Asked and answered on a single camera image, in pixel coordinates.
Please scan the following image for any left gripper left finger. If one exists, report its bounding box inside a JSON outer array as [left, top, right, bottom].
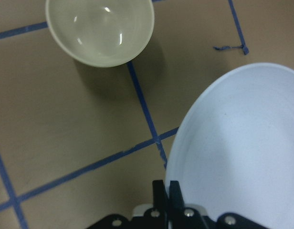
[[152, 180, 168, 213]]

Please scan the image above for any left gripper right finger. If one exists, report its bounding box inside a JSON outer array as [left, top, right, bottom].
[[169, 180, 185, 212]]

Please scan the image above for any blue plate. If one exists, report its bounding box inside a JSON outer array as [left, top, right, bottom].
[[165, 63, 294, 229]]

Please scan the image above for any cream bowl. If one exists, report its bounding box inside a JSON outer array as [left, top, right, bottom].
[[45, 0, 155, 68]]

